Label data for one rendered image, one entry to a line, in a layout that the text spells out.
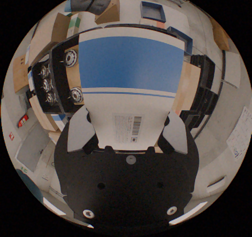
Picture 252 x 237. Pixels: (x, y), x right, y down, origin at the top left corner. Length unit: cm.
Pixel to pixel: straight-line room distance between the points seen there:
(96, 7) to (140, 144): 61
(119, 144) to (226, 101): 294
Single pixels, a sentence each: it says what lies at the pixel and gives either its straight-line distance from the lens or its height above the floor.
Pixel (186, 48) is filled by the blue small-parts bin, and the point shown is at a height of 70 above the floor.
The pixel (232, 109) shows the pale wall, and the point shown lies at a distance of 288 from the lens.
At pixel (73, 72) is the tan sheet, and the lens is 49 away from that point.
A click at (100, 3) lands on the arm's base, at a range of 54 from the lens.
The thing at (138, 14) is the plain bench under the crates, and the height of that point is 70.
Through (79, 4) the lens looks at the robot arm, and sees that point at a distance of 53.
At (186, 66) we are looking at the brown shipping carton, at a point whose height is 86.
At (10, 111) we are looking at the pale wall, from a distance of 317.
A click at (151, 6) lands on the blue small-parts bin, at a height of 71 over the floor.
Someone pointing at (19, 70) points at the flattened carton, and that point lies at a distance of 313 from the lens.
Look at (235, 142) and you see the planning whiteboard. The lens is 292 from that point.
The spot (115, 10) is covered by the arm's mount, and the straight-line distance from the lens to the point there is 53.
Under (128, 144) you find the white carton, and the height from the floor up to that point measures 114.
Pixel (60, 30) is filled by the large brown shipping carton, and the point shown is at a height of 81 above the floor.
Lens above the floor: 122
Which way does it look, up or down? 58 degrees down
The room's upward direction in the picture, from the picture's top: 180 degrees counter-clockwise
